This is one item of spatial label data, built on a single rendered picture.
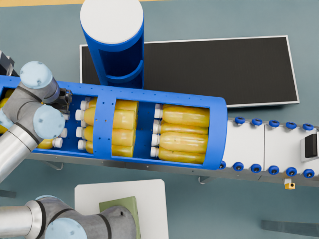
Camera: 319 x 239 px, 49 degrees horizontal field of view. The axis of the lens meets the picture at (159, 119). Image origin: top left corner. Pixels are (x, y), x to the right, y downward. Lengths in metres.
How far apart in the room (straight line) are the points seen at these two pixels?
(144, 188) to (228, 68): 1.46
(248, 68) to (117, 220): 1.74
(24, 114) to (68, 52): 1.88
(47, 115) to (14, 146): 0.10
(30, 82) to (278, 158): 1.09
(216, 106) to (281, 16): 1.84
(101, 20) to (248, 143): 0.84
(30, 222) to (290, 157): 1.09
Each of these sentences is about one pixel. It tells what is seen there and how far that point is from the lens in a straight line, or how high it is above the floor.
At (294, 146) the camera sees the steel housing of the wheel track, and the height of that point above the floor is 0.93.
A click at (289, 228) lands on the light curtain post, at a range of 2.12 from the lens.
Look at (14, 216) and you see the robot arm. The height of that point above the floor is 1.41.
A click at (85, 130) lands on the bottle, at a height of 1.14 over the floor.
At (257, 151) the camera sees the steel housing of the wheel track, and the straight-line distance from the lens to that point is 1.61.
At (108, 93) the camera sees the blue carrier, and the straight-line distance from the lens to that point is 1.30.
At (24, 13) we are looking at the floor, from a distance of 2.99.
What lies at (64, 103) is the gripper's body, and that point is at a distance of 1.15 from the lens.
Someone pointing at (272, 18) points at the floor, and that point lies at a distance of 3.01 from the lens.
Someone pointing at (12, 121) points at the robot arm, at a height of 1.54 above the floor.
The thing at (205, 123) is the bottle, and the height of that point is 1.14.
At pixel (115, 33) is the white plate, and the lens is 1.59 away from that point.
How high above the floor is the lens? 2.43
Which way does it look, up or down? 75 degrees down
